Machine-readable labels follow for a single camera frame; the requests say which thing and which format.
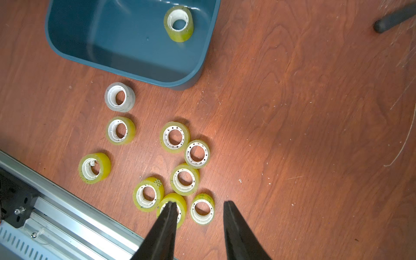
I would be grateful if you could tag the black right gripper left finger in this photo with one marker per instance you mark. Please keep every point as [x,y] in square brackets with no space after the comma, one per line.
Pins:
[159,242]

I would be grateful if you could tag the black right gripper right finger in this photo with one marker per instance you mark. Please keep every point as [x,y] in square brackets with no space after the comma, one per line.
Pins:
[240,241]

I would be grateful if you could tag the yellow tape roll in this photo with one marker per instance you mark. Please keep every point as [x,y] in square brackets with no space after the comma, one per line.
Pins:
[94,168]
[185,180]
[120,131]
[178,23]
[148,194]
[174,137]
[181,207]
[197,154]
[203,209]

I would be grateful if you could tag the teal plastic storage box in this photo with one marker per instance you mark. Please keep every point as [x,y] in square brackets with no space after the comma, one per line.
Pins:
[128,38]

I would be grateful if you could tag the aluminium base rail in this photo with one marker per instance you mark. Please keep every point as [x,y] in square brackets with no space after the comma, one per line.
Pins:
[63,227]

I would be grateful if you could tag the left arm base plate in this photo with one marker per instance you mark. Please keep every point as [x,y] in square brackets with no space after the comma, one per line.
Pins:
[17,199]

